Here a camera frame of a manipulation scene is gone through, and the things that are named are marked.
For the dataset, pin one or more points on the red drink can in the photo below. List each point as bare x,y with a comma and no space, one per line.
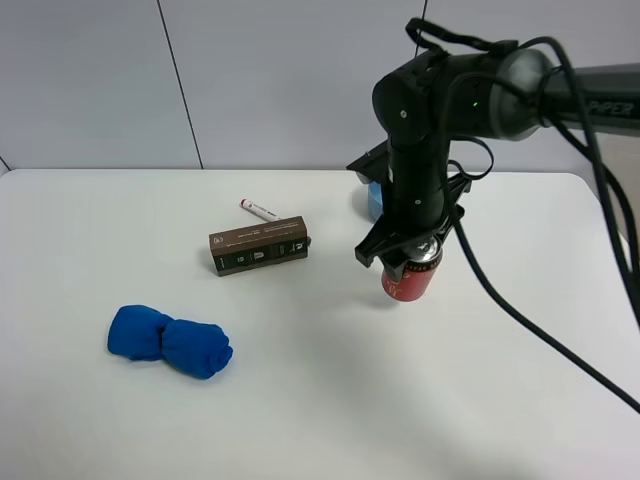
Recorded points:
418,264

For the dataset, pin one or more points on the brown and green box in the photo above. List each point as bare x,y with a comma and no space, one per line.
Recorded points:
257,246

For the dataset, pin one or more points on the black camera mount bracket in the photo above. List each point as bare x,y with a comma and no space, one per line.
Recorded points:
372,166

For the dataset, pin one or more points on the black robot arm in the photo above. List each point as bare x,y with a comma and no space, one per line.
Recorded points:
426,104

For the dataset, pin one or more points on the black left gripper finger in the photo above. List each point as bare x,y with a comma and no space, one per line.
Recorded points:
394,264

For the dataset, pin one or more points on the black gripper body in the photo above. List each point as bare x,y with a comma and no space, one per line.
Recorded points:
413,196

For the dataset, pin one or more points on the blue plastic bowl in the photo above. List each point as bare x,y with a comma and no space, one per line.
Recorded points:
374,201

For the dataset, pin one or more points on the white marker red cap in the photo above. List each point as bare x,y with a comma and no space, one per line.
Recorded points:
259,211

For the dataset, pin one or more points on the rolled blue cloth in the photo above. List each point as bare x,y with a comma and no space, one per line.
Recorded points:
141,333

